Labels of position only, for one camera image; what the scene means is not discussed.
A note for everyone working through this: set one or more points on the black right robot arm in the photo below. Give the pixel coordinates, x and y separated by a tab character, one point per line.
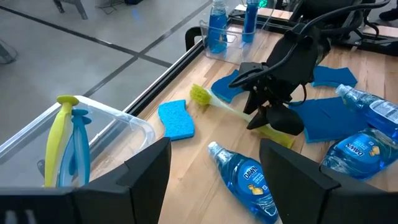
329	12

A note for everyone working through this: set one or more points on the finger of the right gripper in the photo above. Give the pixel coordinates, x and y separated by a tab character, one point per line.
284	119
255	112

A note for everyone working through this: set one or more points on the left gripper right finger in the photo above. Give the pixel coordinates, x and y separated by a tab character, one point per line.
295	193

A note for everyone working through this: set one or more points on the blue dish soap bottle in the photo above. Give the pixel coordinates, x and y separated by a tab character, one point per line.
250	21
357	155
217	28
373	109
245	186

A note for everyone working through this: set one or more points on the yellow-green dish brush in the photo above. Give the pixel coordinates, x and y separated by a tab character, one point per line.
200	95
57	140

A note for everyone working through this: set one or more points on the low clear plastic tray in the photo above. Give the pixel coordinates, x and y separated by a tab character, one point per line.
230	56

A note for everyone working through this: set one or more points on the blue dish brush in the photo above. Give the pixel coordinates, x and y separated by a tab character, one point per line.
81	146
66	165

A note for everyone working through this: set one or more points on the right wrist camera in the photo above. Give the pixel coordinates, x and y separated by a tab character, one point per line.
253	70

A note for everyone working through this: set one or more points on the light blue sponge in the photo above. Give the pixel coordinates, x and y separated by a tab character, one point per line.
175	119

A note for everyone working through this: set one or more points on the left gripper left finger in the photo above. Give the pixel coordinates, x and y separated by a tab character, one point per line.
140	193

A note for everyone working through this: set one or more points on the tall clear plastic bin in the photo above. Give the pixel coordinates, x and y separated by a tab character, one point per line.
118	130

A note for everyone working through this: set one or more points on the grey metal stand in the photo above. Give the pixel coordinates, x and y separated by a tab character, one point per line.
70	6

